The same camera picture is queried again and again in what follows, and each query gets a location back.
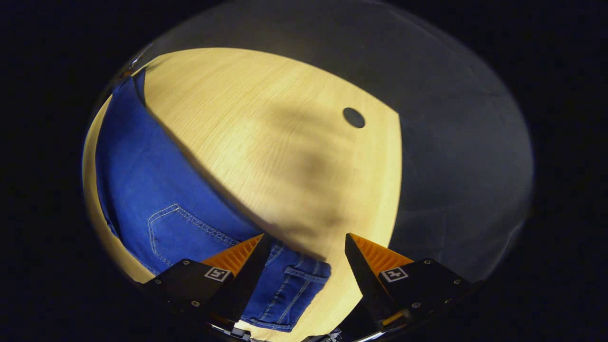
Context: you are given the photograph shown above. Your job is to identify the black table cable grommet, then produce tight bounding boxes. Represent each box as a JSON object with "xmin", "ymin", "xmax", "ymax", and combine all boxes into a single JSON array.
[{"xmin": 342, "ymin": 107, "xmax": 366, "ymax": 129}]

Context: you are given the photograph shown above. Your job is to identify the black backdrop cloth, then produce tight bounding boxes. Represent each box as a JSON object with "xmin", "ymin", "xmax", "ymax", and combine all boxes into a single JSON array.
[{"xmin": 142, "ymin": 0, "xmax": 533, "ymax": 281}]

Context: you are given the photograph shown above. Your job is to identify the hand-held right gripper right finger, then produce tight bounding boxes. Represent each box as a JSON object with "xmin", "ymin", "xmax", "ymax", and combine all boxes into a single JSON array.
[{"xmin": 344, "ymin": 233, "xmax": 475, "ymax": 333}]

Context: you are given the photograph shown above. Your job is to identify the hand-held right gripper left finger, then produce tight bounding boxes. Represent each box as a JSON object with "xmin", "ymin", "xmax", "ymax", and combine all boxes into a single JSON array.
[{"xmin": 142, "ymin": 233, "xmax": 274, "ymax": 328}]

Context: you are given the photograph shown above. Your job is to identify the blue denim jeans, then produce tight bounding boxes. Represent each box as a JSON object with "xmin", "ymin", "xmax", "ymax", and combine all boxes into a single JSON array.
[{"xmin": 95, "ymin": 69, "xmax": 332, "ymax": 332}]

